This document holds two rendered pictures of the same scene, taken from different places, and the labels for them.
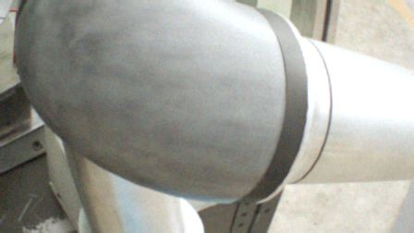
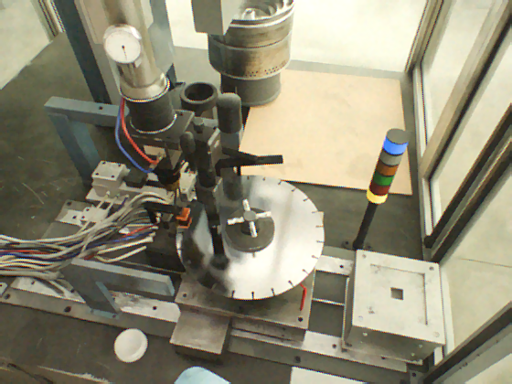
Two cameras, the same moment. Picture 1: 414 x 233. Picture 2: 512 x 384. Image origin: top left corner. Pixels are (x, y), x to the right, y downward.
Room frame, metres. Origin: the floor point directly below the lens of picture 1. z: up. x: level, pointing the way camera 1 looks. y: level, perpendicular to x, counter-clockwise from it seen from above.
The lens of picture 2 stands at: (0.44, 0.05, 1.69)
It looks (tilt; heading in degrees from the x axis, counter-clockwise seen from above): 51 degrees down; 51
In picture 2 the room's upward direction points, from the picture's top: straight up
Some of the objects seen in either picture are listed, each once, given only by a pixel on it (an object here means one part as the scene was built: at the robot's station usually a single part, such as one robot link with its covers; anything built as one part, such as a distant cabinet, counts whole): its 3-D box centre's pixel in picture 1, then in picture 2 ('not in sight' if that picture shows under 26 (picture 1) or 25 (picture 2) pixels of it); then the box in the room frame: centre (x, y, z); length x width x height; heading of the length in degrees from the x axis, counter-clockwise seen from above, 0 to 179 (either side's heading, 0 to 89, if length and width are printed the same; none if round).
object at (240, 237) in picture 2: not in sight; (250, 226); (0.73, 0.45, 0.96); 0.11 x 0.11 x 0.03
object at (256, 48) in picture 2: not in sight; (250, 48); (1.22, 1.07, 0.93); 0.31 x 0.31 x 0.36
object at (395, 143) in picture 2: not in sight; (395, 141); (1.01, 0.33, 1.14); 0.05 x 0.04 x 0.03; 39
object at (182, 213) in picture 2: not in sight; (168, 216); (0.61, 0.60, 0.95); 0.10 x 0.03 x 0.07; 129
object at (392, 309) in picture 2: not in sight; (388, 307); (0.90, 0.15, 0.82); 0.18 x 0.18 x 0.15; 39
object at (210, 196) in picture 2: not in sight; (205, 165); (0.67, 0.49, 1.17); 0.06 x 0.05 x 0.20; 120
